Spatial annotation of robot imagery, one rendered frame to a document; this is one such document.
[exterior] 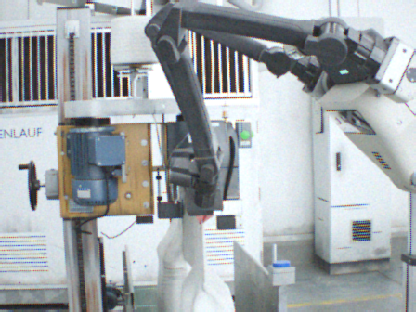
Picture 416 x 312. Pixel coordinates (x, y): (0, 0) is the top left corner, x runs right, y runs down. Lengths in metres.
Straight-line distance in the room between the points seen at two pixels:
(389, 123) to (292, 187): 4.96
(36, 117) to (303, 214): 2.72
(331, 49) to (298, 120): 5.11
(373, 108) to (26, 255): 3.89
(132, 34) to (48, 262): 3.23
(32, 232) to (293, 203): 2.54
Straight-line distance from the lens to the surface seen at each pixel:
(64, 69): 2.66
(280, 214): 6.82
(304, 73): 2.30
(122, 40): 2.41
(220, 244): 5.43
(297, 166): 6.82
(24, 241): 5.42
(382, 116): 1.89
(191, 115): 1.91
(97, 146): 2.32
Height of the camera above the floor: 1.35
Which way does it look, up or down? 3 degrees down
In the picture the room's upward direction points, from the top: 2 degrees counter-clockwise
